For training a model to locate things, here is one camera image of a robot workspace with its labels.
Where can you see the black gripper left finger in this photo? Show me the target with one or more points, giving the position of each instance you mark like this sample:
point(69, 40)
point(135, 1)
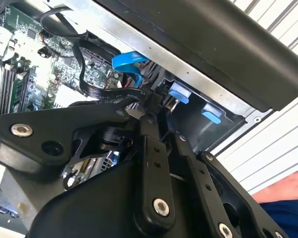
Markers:
point(156, 178)

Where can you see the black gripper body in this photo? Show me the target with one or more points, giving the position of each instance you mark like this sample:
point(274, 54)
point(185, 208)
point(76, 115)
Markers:
point(94, 203)

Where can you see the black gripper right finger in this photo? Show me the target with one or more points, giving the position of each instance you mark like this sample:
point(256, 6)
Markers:
point(198, 179)

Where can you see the person's hand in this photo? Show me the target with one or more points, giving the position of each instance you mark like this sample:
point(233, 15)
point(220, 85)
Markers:
point(288, 188)

